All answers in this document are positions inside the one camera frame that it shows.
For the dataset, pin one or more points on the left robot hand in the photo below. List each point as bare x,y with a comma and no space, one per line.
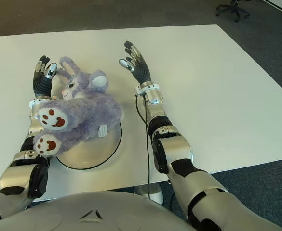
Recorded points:
42,83

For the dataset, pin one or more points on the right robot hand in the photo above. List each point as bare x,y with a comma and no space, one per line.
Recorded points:
139,68

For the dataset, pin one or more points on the purple plush bunny doll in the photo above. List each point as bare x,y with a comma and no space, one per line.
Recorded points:
83,113

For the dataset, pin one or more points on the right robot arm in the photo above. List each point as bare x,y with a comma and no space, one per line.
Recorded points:
174,149

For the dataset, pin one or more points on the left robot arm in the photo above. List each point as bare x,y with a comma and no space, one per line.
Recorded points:
31,113

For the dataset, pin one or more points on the white plate black rim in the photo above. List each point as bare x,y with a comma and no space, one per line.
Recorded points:
99,151

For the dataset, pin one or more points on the black office chair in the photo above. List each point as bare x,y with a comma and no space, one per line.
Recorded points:
233,9

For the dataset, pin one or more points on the white table leg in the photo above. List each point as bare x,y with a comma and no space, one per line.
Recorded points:
148,191

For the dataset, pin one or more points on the grey robot torso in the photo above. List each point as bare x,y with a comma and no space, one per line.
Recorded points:
95,214

